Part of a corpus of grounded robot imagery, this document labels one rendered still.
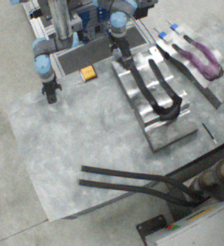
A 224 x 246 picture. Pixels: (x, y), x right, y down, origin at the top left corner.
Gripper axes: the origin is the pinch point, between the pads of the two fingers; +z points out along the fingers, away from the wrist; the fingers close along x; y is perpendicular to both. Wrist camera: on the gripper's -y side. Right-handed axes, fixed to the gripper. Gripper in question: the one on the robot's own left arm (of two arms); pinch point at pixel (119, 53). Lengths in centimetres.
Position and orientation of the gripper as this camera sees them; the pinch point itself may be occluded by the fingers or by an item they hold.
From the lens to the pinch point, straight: 184.9
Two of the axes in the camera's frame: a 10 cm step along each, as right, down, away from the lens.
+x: -9.2, 3.7, -1.0
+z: 0.1, 3.0, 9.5
